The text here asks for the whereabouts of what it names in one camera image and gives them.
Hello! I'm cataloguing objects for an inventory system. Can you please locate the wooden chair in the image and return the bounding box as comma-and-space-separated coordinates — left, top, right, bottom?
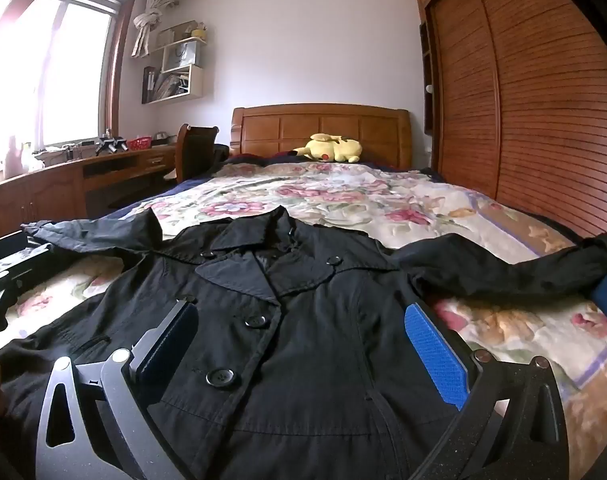
176, 124, 229, 183

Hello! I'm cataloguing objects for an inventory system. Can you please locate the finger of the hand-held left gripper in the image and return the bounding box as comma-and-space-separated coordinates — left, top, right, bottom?
0, 264, 36, 306
0, 231, 29, 263

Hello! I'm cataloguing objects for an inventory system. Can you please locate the yellow plush toy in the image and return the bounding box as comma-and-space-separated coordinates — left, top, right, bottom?
289, 132, 363, 164

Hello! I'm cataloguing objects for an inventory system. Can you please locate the wooden slatted wardrobe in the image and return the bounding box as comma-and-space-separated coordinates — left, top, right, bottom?
414, 0, 607, 241

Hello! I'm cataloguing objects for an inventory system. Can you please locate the black metal gadget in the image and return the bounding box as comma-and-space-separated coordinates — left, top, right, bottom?
96, 135, 129, 156

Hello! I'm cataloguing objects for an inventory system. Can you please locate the white bottle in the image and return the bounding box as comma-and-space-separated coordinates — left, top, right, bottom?
6, 135, 24, 178

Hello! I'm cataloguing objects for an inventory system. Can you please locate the white paper bag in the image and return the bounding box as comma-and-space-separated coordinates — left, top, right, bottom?
162, 40, 199, 72

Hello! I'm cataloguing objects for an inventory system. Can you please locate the tied white curtain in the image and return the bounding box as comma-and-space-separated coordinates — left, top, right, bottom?
132, 0, 176, 58

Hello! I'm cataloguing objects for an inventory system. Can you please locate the wooden desk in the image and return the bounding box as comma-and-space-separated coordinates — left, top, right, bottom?
0, 145, 179, 236

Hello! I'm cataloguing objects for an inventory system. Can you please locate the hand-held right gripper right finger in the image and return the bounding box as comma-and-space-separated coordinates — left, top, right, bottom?
405, 302, 570, 480

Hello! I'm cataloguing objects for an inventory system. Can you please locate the stack of books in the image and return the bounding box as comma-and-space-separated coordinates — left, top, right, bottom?
153, 72, 190, 101

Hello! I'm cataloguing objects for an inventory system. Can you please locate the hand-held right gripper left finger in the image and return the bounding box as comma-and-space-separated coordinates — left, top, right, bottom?
36, 297, 200, 480

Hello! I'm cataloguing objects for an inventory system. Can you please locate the floral blanket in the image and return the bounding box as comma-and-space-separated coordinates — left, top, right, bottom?
0, 160, 607, 480

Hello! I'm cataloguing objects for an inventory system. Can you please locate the white wall shelf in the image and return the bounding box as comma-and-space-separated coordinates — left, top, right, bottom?
142, 20, 209, 106

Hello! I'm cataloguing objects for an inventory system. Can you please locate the black coat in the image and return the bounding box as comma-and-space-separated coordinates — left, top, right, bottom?
0, 207, 607, 480

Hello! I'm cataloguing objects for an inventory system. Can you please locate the window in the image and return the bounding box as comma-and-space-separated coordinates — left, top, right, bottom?
0, 0, 134, 181

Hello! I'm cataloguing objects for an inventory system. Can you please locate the wooden bed headboard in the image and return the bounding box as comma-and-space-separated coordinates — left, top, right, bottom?
230, 103, 414, 171

